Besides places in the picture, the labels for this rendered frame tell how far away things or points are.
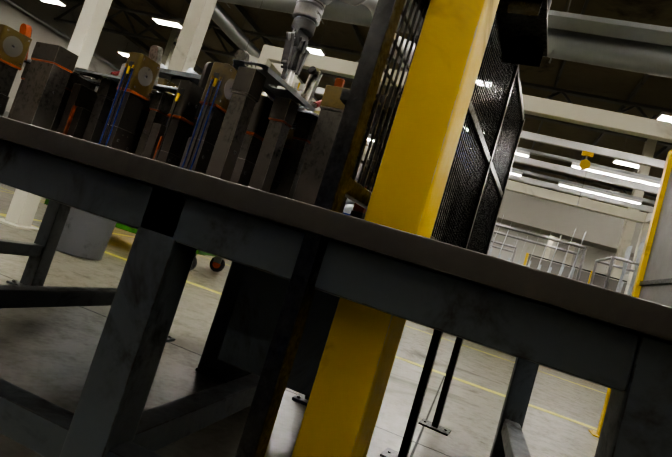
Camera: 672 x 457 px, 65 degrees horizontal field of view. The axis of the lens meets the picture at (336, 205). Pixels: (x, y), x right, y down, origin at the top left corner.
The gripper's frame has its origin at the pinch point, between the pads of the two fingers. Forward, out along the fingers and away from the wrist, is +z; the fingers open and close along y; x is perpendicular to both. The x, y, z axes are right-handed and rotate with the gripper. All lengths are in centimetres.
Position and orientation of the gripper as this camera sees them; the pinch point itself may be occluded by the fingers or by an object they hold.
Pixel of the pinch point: (286, 81)
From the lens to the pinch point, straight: 169.8
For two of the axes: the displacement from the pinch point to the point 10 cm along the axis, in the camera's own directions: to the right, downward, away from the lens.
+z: -2.9, 9.5, -0.9
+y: 3.6, 2.0, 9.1
